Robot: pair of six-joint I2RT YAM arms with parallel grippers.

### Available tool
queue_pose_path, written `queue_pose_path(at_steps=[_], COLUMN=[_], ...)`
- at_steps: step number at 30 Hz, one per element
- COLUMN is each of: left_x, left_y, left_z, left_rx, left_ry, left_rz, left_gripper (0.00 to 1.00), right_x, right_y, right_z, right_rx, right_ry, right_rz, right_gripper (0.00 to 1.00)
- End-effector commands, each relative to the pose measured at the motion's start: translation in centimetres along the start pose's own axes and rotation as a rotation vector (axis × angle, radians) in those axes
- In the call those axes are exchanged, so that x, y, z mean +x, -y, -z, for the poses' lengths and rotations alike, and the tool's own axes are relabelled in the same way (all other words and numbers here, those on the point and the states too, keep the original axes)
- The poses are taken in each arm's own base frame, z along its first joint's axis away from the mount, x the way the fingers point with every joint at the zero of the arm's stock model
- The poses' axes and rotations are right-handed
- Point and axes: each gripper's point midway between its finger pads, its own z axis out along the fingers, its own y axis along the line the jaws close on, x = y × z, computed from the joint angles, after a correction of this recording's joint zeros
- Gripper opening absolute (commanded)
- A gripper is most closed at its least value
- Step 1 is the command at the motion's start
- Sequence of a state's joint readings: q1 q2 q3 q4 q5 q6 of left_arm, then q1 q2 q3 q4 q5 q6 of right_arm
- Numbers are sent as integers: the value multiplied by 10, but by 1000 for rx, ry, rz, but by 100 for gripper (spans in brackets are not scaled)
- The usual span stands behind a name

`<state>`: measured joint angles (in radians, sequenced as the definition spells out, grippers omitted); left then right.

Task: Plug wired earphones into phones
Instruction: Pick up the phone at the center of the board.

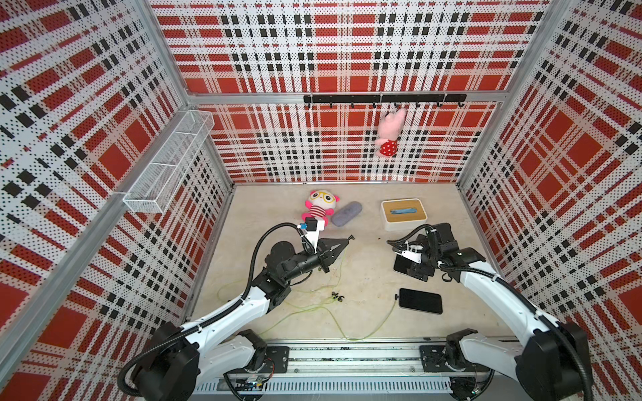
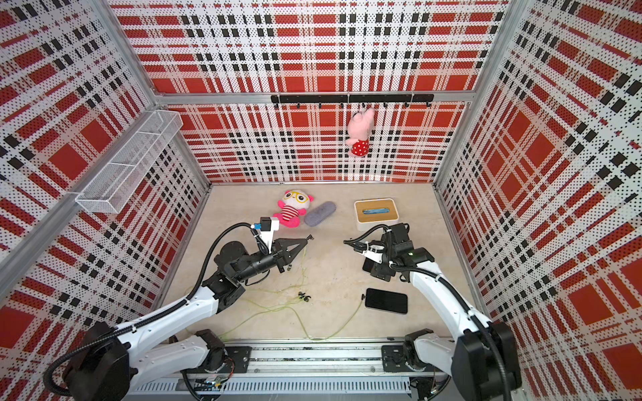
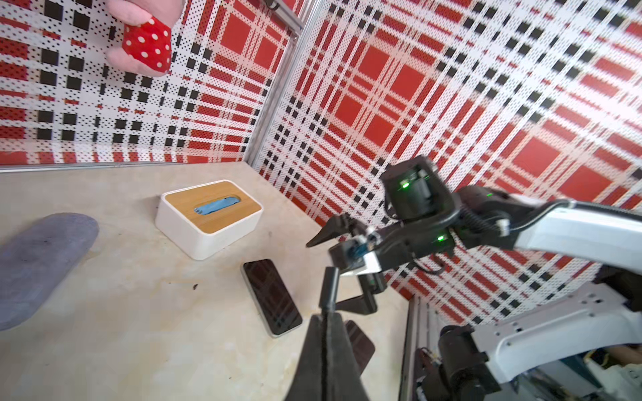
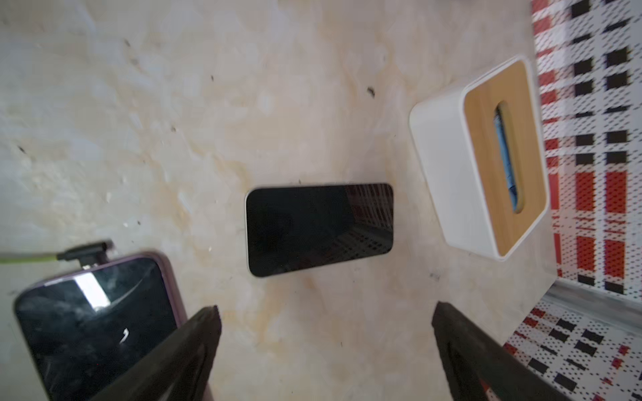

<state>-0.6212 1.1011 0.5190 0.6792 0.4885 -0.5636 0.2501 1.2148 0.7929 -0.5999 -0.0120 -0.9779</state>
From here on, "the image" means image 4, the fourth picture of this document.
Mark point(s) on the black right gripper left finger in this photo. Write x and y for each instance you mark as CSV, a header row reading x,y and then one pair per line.
x,y
178,368

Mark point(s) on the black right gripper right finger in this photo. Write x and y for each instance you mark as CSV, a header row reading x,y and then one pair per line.
x,y
472,359

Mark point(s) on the purple smartphone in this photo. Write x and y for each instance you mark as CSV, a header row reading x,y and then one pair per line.
x,y
85,329

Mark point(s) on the green wired earphones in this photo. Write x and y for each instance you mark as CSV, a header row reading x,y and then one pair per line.
x,y
87,255

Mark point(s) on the black smartphone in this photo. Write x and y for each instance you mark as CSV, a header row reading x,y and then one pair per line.
x,y
295,228

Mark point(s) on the white wooden tissue box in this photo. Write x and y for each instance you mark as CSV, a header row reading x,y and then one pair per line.
x,y
480,144

